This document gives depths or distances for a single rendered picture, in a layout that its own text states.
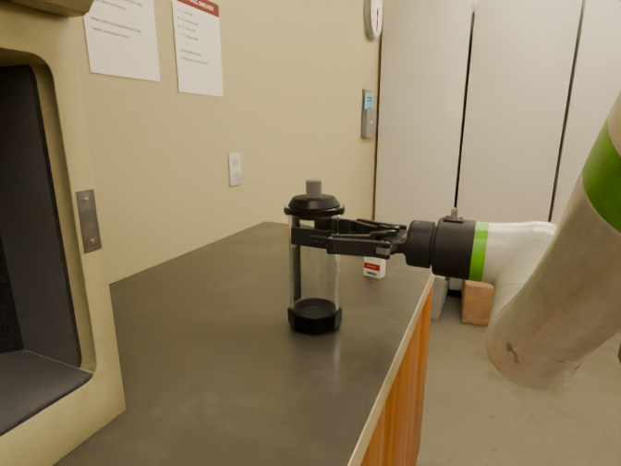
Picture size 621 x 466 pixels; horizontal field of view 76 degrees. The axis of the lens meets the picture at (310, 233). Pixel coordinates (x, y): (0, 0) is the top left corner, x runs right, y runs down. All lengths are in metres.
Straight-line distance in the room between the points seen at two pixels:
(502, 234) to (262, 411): 0.41
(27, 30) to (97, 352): 0.35
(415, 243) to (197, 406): 0.39
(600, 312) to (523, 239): 0.24
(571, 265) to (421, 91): 2.83
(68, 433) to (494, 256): 0.58
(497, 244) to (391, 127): 2.62
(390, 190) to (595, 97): 1.41
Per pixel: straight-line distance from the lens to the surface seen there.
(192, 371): 0.67
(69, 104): 0.50
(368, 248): 0.61
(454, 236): 0.62
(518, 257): 0.61
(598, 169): 0.31
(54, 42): 0.51
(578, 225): 0.34
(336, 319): 0.74
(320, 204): 0.66
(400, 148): 3.17
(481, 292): 2.92
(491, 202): 3.14
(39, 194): 0.53
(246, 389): 0.62
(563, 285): 0.40
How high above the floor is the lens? 1.30
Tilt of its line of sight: 15 degrees down
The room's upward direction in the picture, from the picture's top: straight up
